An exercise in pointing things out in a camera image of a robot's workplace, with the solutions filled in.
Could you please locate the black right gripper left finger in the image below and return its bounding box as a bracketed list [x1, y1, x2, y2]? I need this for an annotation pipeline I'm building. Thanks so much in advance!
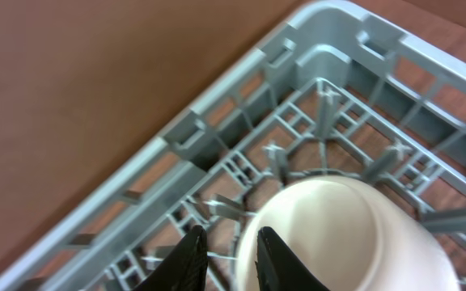
[133, 226, 209, 291]

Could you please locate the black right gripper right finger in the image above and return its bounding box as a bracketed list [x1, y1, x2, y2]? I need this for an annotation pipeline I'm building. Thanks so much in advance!
[256, 226, 329, 291]

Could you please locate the pale green bowl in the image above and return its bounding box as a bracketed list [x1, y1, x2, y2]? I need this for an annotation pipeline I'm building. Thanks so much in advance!
[235, 175, 460, 291]

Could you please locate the grey dishwasher rack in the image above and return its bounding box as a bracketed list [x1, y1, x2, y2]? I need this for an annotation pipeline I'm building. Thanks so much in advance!
[0, 1, 466, 290]

